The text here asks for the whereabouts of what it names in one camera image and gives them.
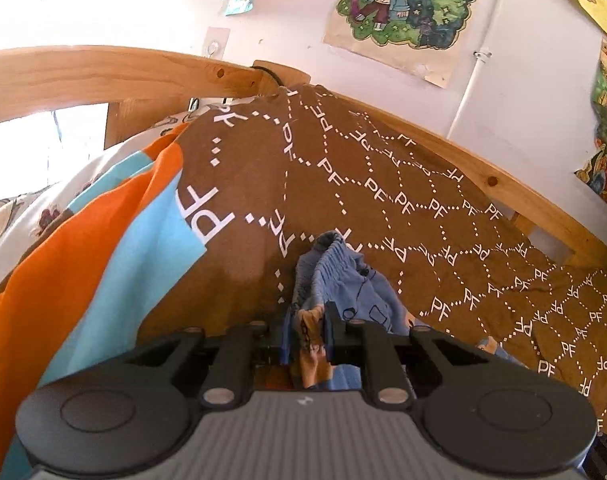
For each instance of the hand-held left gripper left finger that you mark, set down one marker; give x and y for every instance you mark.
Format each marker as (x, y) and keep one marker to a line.
(285, 335)

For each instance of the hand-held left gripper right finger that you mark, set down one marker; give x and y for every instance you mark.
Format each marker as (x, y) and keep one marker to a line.
(329, 335)

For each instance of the blue printed pants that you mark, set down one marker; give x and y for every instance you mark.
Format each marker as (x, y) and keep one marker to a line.
(353, 280)

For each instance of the brown printed blanket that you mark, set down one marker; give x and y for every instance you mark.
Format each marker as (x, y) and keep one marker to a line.
(243, 185)

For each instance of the white patterned bedsheet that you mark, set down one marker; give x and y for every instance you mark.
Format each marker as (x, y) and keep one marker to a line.
(28, 220)

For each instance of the white wall pipe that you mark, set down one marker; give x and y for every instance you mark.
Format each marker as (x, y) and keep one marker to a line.
(476, 80)

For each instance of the white wall hook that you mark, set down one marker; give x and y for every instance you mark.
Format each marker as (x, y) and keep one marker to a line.
(216, 42)

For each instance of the wooden bed frame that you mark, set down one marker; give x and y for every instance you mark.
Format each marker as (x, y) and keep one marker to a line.
(83, 72)

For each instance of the cartoon character wall poster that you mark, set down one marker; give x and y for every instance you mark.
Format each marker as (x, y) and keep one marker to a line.
(408, 5)

